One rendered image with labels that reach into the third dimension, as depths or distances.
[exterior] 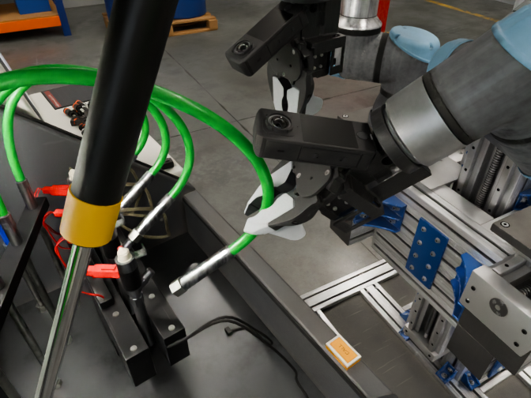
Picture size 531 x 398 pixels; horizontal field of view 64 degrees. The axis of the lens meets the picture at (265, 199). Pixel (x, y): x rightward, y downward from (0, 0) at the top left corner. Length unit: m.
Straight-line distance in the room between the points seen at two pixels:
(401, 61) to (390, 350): 1.02
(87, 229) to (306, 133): 0.27
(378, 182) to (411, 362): 1.25
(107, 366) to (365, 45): 0.87
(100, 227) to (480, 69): 0.31
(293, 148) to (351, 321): 1.36
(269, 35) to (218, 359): 0.58
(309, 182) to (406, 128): 0.11
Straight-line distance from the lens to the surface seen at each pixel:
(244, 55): 0.56
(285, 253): 2.19
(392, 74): 1.06
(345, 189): 0.42
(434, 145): 0.40
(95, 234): 0.17
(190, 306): 0.94
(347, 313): 1.72
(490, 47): 0.39
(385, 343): 1.67
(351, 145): 0.40
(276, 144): 0.38
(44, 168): 0.89
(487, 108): 0.39
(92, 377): 0.90
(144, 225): 0.71
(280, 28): 0.57
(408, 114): 0.39
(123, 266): 0.63
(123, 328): 0.75
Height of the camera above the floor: 1.56
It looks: 38 degrees down
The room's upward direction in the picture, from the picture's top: straight up
